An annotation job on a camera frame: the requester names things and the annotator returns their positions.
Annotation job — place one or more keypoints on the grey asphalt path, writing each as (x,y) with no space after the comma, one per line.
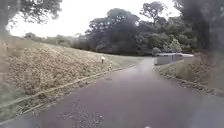
(133,96)

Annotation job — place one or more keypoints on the large tree on slope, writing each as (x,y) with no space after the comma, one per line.
(10,10)

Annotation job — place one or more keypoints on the low grey structure white top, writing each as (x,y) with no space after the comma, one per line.
(166,59)

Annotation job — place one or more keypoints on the small white post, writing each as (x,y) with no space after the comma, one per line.
(102,59)

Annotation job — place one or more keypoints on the flat grass verge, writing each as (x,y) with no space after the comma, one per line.
(186,70)

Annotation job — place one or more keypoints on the stone kerb beside verge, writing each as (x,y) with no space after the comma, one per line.
(190,84)

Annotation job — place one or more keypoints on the leaf-strewn grass slope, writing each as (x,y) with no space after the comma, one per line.
(50,66)

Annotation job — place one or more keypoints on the stone kerb beside slope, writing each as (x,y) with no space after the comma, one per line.
(60,86)

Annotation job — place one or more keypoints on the large dark tree by verge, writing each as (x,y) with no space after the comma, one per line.
(203,23)

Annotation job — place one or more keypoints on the wood of dark trees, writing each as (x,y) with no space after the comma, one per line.
(126,33)

